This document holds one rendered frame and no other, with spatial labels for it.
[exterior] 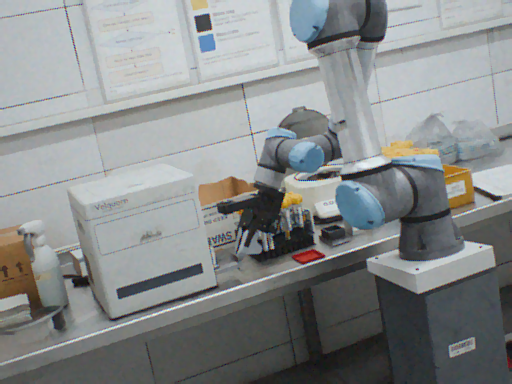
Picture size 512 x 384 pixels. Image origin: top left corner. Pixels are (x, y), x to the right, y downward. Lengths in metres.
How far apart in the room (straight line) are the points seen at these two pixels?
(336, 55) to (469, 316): 0.66
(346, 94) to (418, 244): 0.38
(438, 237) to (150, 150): 1.09
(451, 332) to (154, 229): 0.73
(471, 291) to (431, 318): 0.12
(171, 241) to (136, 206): 0.12
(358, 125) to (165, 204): 0.51
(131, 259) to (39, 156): 0.68
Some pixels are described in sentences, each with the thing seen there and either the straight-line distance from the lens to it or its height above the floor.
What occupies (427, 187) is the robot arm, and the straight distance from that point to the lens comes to 1.65.
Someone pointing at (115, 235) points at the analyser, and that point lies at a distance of 1.76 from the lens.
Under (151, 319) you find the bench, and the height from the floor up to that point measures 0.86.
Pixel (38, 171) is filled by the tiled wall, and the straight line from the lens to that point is 2.35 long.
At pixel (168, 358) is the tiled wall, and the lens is 2.59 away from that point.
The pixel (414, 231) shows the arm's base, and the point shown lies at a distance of 1.68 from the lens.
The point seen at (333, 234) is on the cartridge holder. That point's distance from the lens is 2.02.
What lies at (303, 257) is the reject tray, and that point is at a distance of 1.95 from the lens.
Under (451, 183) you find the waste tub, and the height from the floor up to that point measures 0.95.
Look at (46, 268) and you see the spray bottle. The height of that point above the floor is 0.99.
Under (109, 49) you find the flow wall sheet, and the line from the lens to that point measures 2.36.
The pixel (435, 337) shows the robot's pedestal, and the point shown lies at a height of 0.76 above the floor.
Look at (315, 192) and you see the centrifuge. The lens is 2.25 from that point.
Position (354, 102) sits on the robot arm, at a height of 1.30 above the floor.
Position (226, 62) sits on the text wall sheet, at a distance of 2.47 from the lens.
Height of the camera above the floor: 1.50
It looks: 13 degrees down
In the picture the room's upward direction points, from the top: 11 degrees counter-clockwise
